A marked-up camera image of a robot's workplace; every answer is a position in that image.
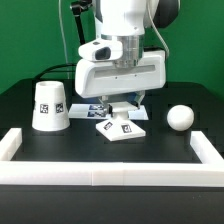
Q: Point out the white U-shaped fence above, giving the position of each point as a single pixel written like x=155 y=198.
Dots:
x=209 y=172

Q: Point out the white lamp shade cone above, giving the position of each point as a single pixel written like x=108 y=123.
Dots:
x=50 y=111

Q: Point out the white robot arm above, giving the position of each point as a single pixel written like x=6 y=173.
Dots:
x=126 y=21

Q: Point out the white lamp bulb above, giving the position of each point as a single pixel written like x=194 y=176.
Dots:
x=180 y=117

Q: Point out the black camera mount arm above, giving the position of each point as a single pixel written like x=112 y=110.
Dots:
x=78 y=7

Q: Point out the white lamp base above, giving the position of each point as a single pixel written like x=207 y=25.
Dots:
x=119 y=126

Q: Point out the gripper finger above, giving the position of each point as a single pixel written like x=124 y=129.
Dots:
x=139 y=98
x=107 y=107

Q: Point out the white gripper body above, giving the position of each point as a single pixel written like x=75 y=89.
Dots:
x=95 y=79

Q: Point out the white marker sheet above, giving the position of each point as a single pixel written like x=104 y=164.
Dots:
x=99 y=111

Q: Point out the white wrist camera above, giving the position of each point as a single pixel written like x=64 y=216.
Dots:
x=101 y=50

